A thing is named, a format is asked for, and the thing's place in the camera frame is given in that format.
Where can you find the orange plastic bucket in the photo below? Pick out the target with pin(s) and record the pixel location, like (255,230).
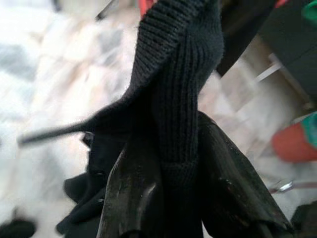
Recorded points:
(292,146)

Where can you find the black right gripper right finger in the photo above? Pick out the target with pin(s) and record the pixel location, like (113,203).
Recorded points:
(230,186)

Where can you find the teal plastic bin liner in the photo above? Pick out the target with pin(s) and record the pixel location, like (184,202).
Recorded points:
(310,129)

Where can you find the silver metal clothes rack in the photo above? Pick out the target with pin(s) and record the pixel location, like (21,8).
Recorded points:
(284,186)

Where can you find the black television console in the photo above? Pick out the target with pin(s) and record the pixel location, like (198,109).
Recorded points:
(292,37)

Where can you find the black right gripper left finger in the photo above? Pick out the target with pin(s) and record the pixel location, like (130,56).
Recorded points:
(133,198)

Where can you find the black ribbed knit garment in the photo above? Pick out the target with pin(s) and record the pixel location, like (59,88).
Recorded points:
(173,74)

